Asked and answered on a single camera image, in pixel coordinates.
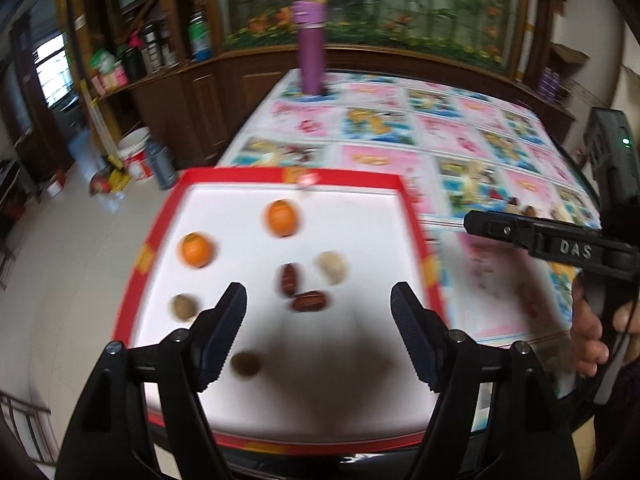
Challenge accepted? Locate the brown longan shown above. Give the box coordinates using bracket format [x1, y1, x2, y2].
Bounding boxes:
[230, 351, 262, 378]
[170, 294, 200, 322]

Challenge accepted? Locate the red date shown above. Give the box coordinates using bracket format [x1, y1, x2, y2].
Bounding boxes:
[279, 263, 298, 298]
[291, 290, 329, 312]

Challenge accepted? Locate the person's right hand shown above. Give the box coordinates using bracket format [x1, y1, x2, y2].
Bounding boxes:
[570, 274, 639, 377]

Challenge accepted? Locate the fruit-print pink tablecloth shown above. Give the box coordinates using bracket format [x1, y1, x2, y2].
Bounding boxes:
[214, 70, 601, 434]

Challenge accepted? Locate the left orange tangerine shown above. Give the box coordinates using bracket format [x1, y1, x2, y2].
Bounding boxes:
[178, 232, 216, 269]

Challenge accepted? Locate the orange tangerine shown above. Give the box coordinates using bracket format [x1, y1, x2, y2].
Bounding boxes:
[178, 232, 216, 269]
[264, 200, 302, 237]

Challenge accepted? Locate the red tray with white base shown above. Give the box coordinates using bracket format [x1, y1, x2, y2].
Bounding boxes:
[114, 167, 442, 455]

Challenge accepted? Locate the right orange tangerine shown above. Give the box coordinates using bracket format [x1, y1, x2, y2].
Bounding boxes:
[264, 200, 302, 237]

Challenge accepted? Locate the grey-blue thermos jug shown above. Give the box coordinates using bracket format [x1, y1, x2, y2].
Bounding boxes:
[144, 139, 178, 191]

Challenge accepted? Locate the broom with yellow dustpan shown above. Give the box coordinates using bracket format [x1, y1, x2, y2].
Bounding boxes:
[80, 79, 130, 196]

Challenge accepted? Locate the white plastic bucket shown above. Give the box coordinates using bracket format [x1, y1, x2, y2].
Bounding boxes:
[117, 127, 153, 181]

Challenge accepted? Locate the flower mural glass panel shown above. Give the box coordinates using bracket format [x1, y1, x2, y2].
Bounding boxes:
[218, 0, 520, 73]

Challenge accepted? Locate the purple thermos bottle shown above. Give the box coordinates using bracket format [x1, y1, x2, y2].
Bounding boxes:
[293, 0, 326, 96]

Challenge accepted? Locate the wooden cabinet partition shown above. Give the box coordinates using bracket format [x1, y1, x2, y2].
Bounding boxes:
[56, 0, 574, 166]

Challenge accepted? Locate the green plastic bottle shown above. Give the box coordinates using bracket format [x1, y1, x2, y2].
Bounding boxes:
[188, 10, 213, 62]

